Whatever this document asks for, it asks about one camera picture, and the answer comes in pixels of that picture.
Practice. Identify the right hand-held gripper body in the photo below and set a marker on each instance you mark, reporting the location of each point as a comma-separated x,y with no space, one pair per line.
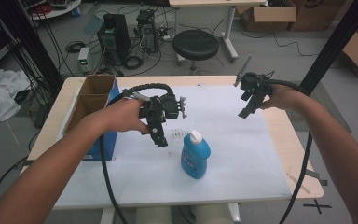
254,84

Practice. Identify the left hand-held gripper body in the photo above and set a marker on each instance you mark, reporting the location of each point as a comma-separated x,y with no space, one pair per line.
167,105

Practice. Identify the blue bottle with white cap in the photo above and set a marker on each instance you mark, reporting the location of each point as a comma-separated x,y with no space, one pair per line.
195,155

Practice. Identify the person's right hand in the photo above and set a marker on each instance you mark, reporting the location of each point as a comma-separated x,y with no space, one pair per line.
281,97

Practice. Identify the person's left hand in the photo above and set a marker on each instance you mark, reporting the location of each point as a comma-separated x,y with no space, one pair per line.
124,115

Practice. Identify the grey antenna rod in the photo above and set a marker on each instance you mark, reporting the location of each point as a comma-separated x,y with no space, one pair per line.
244,70

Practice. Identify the black round stool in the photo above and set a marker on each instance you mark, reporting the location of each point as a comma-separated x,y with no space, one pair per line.
195,45

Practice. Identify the open brown cardboard box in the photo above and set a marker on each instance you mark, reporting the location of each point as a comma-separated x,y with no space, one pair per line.
267,17

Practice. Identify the white-legged desk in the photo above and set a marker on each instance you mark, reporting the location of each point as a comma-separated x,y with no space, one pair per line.
227,18

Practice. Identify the blue cardboard box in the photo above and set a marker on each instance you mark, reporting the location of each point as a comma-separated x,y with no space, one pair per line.
96,96

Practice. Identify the small black computer tower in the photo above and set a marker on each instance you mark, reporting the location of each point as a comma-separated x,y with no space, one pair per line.
146,29

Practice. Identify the large black computer tower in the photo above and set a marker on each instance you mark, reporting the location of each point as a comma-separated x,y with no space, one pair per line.
115,35

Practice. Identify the black metal stand pole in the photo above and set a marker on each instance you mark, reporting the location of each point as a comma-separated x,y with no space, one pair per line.
338,40
40,46

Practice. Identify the large closed cardboard box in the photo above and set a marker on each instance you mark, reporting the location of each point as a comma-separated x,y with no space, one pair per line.
320,15

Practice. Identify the white power supply unit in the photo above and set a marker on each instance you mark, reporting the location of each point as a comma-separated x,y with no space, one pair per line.
84,59

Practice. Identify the round white table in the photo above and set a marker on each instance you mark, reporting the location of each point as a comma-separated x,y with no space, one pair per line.
56,11

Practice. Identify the white crumpled cloth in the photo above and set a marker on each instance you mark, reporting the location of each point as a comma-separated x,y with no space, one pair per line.
0,93

